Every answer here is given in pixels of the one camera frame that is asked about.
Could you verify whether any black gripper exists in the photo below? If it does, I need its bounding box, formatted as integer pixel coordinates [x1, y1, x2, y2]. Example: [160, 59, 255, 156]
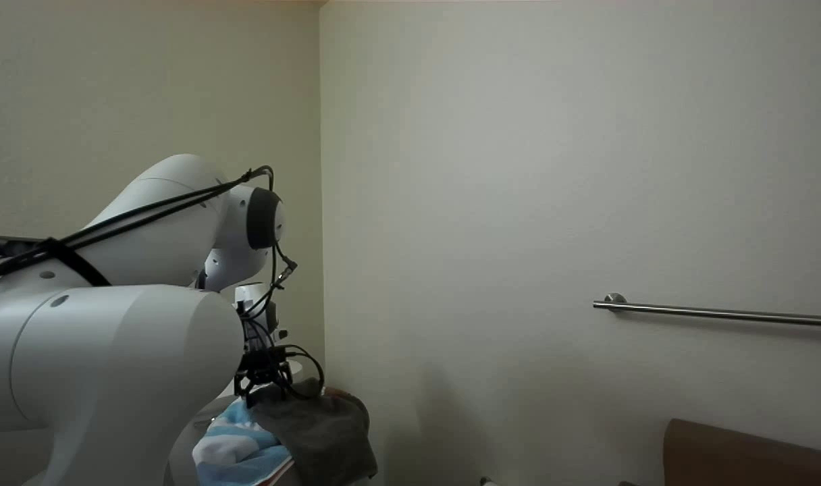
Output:
[233, 346, 291, 398]

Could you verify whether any gray towel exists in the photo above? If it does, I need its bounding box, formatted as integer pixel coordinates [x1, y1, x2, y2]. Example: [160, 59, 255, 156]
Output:
[252, 391, 378, 486]

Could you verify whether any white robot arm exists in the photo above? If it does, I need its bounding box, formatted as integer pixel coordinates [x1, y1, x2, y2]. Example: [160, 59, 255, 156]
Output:
[0, 155, 281, 486]

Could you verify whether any blue white striped towel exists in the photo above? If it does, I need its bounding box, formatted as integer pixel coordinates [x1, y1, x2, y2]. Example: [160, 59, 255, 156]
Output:
[191, 399, 291, 486]

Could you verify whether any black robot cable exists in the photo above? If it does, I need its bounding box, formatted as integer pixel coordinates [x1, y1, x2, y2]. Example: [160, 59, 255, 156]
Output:
[0, 162, 328, 403]

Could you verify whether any chrome wall rail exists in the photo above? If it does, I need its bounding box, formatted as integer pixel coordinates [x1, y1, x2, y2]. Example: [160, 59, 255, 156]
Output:
[592, 291, 821, 328]

